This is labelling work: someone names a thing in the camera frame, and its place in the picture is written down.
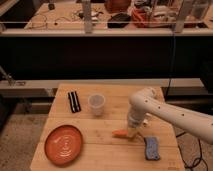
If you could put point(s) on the red object on shelf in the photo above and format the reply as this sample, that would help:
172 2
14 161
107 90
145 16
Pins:
139 18

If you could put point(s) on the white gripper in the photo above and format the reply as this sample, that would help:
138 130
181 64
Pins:
133 125

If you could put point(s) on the orange plate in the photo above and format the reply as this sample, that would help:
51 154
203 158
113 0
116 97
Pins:
63 145

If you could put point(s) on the clear plastic cup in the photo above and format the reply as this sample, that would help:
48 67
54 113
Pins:
96 104

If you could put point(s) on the metal clamp bracket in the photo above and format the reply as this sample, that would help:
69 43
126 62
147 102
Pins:
11 81

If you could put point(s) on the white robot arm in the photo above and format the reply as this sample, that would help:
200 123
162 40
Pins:
193 122

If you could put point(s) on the blue sponge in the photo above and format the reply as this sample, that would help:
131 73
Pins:
151 149

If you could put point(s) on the black rectangular bar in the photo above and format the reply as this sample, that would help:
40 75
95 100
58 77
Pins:
74 102

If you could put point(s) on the black bowl on shelf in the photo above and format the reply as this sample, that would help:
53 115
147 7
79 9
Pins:
119 20

